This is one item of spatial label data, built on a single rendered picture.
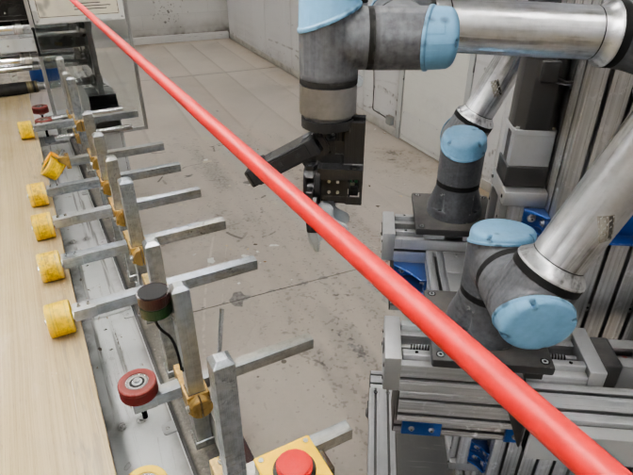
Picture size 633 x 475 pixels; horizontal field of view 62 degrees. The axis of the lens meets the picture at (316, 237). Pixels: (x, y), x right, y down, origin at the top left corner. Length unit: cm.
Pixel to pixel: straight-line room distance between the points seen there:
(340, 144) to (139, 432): 101
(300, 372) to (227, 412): 157
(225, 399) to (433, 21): 61
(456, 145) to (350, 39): 79
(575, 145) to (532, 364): 42
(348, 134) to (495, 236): 37
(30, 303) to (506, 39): 126
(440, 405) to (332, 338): 148
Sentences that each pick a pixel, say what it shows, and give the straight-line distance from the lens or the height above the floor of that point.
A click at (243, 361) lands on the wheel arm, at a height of 86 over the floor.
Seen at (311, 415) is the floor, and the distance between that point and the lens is 229.
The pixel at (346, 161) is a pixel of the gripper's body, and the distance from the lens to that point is 72.
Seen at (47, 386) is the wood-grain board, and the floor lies 90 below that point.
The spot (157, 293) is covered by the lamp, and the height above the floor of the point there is 115.
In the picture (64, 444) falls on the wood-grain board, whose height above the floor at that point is 90.
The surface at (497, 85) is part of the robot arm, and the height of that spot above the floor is 137.
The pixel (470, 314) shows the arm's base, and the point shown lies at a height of 110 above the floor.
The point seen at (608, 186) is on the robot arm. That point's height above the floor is 143.
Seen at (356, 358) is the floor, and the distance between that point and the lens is 252.
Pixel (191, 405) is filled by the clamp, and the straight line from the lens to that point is 120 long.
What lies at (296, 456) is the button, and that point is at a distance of 63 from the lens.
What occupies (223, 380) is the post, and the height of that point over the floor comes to 114.
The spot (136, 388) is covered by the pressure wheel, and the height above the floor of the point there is 91.
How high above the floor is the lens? 174
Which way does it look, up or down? 31 degrees down
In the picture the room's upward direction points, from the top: straight up
